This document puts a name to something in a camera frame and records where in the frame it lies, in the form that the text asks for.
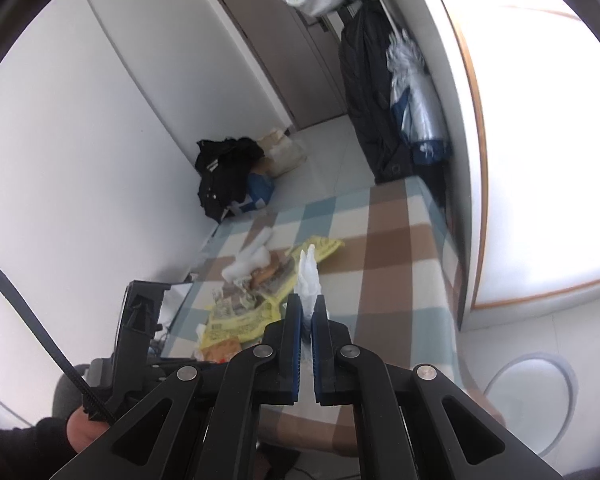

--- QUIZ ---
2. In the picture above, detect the brown love tasty packet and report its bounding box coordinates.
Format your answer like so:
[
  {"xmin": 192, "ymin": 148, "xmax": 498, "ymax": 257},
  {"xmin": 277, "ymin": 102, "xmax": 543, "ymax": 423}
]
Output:
[{"xmin": 201, "ymin": 338, "xmax": 242, "ymax": 364}]

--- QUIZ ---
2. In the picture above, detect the yellow printed wrapper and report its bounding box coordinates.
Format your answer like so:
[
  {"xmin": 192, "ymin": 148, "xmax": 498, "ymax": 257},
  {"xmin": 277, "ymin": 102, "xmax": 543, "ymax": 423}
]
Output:
[{"xmin": 200, "ymin": 288, "xmax": 282, "ymax": 349}]

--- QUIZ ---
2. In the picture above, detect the yellow plastic bag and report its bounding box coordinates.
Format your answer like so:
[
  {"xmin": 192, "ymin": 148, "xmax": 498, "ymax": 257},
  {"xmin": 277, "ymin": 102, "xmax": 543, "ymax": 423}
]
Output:
[{"xmin": 278, "ymin": 235, "xmax": 344, "ymax": 278}]

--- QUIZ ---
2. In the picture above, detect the white trash bin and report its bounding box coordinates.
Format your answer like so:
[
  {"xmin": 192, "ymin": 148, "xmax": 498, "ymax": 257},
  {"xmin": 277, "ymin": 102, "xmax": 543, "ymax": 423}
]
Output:
[{"xmin": 484, "ymin": 352, "xmax": 579, "ymax": 457}]

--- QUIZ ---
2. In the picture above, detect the person's left hand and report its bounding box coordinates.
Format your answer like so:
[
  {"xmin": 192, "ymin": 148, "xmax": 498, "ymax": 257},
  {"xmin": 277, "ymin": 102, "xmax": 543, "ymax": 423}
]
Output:
[{"xmin": 66, "ymin": 408, "xmax": 109, "ymax": 453}]

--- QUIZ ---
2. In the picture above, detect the checkered tablecloth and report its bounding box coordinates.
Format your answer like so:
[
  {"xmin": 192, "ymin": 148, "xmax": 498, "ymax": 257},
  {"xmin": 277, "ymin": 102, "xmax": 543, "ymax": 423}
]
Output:
[{"xmin": 159, "ymin": 174, "xmax": 502, "ymax": 456}]

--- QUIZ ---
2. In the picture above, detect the orange snack packet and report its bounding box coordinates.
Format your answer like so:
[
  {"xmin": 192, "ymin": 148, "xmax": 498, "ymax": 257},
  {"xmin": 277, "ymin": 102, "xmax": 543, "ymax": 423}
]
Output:
[{"xmin": 250, "ymin": 264, "xmax": 278, "ymax": 288}]

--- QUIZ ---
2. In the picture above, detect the white foam piece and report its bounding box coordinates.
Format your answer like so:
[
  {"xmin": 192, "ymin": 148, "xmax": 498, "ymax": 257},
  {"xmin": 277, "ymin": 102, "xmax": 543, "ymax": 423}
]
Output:
[{"xmin": 221, "ymin": 226, "xmax": 273, "ymax": 283}]

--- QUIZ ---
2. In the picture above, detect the black clothes pile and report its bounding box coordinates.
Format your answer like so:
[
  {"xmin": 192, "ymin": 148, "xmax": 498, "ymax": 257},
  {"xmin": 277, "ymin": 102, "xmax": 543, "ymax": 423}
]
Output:
[{"xmin": 194, "ymin": 136, "xmax": 264, "ymax": 223}]

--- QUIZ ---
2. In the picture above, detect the blue box on floor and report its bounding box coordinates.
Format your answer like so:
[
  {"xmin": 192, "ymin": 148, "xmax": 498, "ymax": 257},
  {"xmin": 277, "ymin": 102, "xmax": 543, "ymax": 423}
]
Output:
[{"xmin": 230, "ymin": 172, "xmax": 275, "ymax": 216}]

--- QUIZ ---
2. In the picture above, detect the beige paper bag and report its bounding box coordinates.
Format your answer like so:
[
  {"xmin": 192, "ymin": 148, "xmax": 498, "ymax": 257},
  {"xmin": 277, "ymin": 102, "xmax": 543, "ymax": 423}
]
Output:
[{"xmin": 257, "ymin": 129, "xmax": 306, "ymax": 179}]

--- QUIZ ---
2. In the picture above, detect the silver blue folded umbrella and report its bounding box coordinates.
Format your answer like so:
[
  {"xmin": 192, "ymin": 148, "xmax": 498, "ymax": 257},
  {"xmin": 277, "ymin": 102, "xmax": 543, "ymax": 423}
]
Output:
[{"xmin": 386, "ymin": 30, "xmax": 452, "ymax": 166}]

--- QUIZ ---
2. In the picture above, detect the grey entrance door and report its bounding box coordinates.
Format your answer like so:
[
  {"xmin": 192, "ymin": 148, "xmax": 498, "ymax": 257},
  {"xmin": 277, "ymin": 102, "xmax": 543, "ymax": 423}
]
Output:
[{"xmin": 220, "ymin": 0, "xmax": 347, "ymax": 129}]

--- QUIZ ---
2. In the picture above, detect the black hanging backpack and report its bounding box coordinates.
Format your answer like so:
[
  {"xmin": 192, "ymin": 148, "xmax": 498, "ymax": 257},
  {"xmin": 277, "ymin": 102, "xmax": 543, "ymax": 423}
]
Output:
[{"xmin": 339, "ymin": 0, "xmax": 445, "ymax": 191}]

